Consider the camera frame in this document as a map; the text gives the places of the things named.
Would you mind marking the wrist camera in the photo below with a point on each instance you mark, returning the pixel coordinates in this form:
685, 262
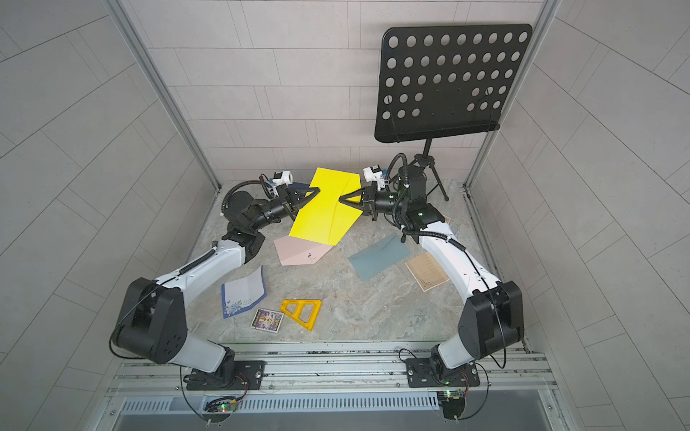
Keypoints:
374, 174
278, 179

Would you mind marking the circuit board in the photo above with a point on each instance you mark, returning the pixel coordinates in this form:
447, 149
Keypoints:
452, 403
228, 404

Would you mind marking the light teal envelope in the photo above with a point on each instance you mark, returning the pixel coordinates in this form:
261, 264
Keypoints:
379, 256

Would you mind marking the colourful picture card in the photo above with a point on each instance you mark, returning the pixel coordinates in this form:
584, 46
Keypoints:
267, 320

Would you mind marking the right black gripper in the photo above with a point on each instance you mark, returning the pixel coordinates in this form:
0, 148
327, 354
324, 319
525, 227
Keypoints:
375, 205

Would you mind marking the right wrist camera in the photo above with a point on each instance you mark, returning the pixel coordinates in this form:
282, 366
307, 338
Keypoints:
374, 174

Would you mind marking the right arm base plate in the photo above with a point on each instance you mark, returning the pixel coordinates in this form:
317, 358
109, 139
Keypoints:
432, 373

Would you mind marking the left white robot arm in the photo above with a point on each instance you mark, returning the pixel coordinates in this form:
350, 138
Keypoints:
152, 323

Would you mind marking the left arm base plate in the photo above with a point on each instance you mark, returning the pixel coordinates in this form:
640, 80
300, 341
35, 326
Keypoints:
238, 375

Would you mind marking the white blue floral letter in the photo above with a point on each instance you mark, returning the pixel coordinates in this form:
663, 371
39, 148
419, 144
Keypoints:
243, 294

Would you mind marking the pink envelope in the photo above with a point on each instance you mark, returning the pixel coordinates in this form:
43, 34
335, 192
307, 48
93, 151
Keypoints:
297, 252

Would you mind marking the black perforated music stand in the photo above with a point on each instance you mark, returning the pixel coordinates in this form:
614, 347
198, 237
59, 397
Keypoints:
441, 81

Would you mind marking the aluminium rail frame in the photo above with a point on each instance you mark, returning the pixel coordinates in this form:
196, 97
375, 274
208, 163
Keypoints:
329, 367

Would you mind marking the right circuit board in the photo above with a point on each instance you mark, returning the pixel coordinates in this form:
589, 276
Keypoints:
452, 403

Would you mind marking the yellow triangle ruler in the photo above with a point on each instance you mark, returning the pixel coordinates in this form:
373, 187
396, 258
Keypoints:
303, 312

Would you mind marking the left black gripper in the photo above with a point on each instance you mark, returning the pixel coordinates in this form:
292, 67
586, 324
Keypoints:
287, 203

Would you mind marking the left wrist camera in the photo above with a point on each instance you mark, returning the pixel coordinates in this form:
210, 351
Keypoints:
278, 179

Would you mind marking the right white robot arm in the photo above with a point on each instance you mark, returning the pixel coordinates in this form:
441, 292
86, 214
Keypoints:
492, 318

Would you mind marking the yellow envelope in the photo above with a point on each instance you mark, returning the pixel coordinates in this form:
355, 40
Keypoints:
324, 219

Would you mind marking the left circuit board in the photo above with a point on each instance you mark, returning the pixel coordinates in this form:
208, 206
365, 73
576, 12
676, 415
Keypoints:
228, 404

